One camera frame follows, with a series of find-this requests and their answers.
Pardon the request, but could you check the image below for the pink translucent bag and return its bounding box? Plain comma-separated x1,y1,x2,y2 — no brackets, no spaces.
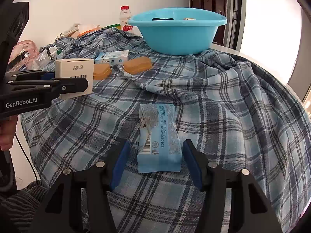
9,40,40,71

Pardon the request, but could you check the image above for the red cap yoghurt bottle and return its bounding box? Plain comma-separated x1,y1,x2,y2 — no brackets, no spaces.
119,5,134,32

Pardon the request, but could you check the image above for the amber plastic soap box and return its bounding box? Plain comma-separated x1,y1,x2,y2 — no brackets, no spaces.
93,64,112,80
123,57,152,74

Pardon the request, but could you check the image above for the blue white carton box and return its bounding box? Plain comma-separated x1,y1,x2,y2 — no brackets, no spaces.
95,50,130,66

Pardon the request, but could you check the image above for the beige barcode box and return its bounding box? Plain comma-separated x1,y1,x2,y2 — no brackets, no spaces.
55,58,95,100

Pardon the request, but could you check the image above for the orange tissue box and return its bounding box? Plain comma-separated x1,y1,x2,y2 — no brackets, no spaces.
78,24,101,36

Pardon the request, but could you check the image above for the black framed glass door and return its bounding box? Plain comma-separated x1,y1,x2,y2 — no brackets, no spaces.
227,0,243,50

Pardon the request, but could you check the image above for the blue plaid cloth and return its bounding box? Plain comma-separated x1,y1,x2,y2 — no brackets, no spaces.
21,27,308,233

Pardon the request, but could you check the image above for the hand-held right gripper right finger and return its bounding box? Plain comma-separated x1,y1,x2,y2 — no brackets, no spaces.
182,139,283,233

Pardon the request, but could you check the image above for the clear plastic bag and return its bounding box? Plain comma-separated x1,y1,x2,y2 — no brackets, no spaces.
34,47,57,69

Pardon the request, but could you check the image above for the gold refrigerator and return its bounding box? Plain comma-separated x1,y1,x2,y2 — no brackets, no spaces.
287,10,311,117

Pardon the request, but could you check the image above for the black cable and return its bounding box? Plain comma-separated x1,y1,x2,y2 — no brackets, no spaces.
14,132,39,182

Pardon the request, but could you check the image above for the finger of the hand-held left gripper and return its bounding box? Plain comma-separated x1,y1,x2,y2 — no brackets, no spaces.
6,77,88,100
7,69,57,81

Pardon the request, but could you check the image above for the person's left forearm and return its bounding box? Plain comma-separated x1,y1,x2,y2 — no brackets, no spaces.
0,187,51,233

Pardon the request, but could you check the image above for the person's left hand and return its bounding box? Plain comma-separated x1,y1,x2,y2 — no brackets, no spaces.
1,117,18,152

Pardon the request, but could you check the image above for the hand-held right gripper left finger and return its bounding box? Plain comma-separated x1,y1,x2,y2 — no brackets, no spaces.
29,139,132,233

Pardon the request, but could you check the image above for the light blue tissue pack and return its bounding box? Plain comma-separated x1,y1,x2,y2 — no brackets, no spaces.
137,103,181,173

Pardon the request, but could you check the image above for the blue plastic basin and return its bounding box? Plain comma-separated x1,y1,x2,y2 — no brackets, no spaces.
128,8,227,56

